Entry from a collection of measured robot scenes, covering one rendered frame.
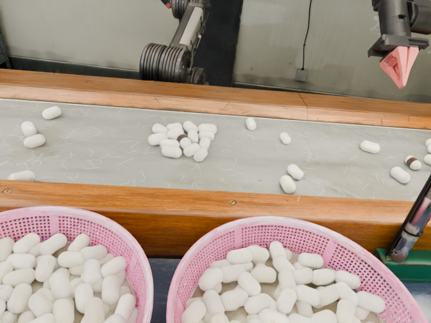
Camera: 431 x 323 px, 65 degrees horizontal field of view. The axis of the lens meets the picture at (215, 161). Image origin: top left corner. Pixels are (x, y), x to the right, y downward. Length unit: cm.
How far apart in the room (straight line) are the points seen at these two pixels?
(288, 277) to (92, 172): 34
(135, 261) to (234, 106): 47
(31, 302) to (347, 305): 34
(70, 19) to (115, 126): 227
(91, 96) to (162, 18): 196
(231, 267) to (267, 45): 239
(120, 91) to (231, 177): 36
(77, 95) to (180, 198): 41
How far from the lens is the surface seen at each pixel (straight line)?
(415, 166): 74
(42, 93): 83
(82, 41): 295
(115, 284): 41
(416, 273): 60
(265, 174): 59
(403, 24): 86
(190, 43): 108
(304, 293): 43
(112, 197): 48
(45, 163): 61
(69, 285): 42
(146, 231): 48
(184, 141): 61
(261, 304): 41
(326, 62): 283
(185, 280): 40
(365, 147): 74
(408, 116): 94
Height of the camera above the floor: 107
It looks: 34 degrees down
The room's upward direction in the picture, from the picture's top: 7 degrees clockwise
